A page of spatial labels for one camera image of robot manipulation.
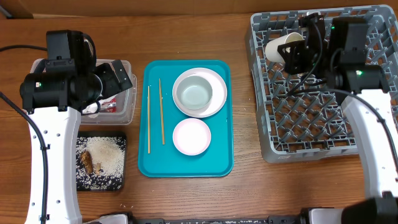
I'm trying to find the red snack wrapper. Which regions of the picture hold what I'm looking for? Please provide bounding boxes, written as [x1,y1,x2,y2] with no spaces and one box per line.
[100,98,117,113]

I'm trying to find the white napkin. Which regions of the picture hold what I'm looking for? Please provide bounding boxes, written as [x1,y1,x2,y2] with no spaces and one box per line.
[81,100,106,116]

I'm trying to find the white cup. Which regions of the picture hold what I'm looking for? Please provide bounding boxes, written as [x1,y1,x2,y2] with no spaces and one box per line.
[265,32,304,63]

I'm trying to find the white rice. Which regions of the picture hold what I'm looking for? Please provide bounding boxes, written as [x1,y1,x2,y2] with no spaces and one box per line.
[76,136,126,191]

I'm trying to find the small white dish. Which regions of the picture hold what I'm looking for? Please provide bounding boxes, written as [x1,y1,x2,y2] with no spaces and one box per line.
[172,118,211,156]

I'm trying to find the brown food scrap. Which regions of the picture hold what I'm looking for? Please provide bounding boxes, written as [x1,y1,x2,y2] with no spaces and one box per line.
[80,151,93,174]

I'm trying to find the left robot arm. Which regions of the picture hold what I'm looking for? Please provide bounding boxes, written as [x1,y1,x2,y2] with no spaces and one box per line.
[20,57,132,223]

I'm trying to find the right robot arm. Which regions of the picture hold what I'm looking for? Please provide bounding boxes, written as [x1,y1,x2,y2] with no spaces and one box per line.
[277,13,397,223]

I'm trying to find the clear plastic bin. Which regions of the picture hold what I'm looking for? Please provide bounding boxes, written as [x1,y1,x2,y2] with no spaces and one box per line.
[20,58,136,126]

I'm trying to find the grey dish rack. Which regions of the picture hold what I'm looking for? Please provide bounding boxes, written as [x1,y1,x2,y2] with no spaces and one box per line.
[246,5,397,163]

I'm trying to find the black plastic tray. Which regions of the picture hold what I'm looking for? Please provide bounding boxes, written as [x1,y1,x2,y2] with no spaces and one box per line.
[75,130,127,192]

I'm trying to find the pale green bowl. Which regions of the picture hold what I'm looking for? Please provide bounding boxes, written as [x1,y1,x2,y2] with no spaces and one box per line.
[177,76,213,110]

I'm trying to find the large white plate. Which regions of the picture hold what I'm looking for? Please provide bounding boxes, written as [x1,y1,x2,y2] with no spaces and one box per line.
[172,68,228,118]

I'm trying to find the teal plastic tray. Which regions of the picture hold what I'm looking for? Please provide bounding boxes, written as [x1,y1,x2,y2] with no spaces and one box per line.
[138,60,234,177]

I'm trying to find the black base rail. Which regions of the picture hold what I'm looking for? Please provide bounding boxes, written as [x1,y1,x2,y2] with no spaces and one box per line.
[83,211,312,224]

